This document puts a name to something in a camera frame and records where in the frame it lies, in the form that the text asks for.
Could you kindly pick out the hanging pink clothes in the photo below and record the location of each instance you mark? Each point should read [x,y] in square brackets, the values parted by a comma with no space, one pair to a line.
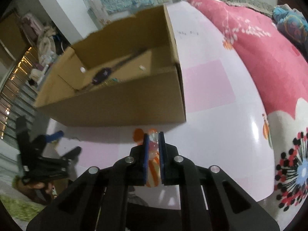
[30,26]

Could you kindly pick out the dark wristwatch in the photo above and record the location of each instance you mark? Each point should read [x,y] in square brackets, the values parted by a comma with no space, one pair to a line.
[102,74]

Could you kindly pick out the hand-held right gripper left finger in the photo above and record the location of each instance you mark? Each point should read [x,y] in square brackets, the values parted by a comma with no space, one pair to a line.
[145,163]

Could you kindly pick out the pink floral blanket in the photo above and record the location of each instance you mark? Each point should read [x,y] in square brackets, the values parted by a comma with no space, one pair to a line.
[259,53]

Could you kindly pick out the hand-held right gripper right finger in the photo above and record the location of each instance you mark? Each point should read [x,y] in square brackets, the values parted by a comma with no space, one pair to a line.
[162,163]

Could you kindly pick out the metal railing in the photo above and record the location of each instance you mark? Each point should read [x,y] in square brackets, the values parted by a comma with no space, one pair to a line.
[14,89]

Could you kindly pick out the window with brown blinds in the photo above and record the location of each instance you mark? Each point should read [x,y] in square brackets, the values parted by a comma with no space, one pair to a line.
[9,38]

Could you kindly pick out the blue floral quilt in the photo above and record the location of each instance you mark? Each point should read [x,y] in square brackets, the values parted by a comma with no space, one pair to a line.
[291,24]

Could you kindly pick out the person's left hand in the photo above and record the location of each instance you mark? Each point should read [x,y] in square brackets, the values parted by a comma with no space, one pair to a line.
[36,189]

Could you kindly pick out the brown cardboard box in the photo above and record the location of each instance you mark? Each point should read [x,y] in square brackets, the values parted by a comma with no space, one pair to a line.
[120,103]

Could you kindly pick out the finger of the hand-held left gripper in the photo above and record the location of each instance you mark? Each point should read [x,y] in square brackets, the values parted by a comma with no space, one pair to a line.
[54,136]
[73,152]

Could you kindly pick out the pile of clothes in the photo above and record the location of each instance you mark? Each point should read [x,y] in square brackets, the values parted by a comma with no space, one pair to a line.
[47,45]

